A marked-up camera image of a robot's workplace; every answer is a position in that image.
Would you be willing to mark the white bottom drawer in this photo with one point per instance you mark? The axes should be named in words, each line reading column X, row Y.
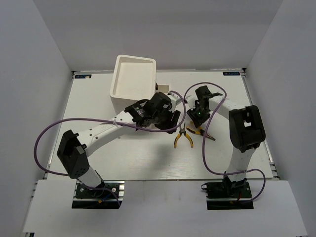
column 162, row 88

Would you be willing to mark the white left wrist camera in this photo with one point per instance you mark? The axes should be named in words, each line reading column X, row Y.
column 175, row 101

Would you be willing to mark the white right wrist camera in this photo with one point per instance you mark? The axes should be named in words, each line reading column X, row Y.
column 191, row 102

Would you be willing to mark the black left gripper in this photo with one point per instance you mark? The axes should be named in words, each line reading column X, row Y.
column 169, row 124

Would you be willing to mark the blue corner label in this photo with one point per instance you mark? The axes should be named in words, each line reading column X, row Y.
column 231, row 73
column 83, row 76

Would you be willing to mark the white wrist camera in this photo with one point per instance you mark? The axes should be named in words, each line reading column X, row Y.
column 191, row 102
column 175, row 101

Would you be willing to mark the blue right corner label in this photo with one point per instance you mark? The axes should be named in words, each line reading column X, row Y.
column 231, row 73

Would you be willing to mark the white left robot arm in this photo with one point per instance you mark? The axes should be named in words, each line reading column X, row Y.
column 75, row 148

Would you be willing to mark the blue left corner label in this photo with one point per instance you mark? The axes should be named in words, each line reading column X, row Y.
column 83, row 76

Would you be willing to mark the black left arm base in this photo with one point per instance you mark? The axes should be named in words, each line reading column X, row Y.
column 109, row 197

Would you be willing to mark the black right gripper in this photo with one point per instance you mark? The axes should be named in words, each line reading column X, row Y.
column 197, row 121

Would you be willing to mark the white drawer cabinet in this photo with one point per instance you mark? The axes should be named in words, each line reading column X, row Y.
column 134, row 79

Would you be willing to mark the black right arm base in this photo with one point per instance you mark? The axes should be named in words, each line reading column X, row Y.
column 228, row 195

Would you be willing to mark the yellow orange long pliers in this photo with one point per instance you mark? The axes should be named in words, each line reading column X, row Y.
column 199, row 131

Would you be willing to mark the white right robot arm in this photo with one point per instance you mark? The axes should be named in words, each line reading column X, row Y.
column 246, row 133

